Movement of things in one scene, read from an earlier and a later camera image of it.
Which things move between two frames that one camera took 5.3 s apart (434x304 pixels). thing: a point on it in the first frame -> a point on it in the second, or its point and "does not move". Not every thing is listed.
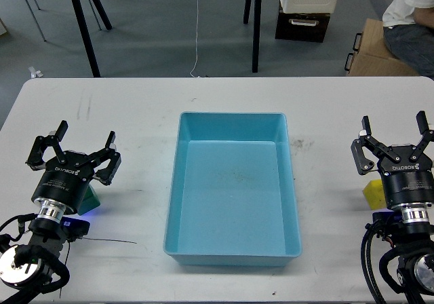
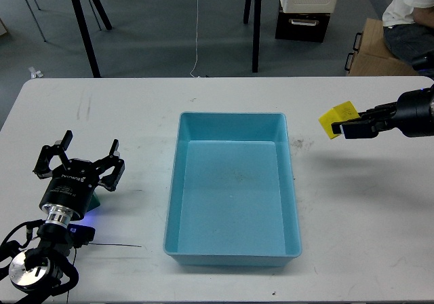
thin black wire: [108, 239] -> [115, 244]
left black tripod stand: [81, 21] does not move
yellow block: [374, 193] -> [343, 112]
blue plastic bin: [232, 199] does not move
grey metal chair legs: [37, 25] does not move
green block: [89, 202] does not move
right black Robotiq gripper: [408, 180] -> [414, 115]
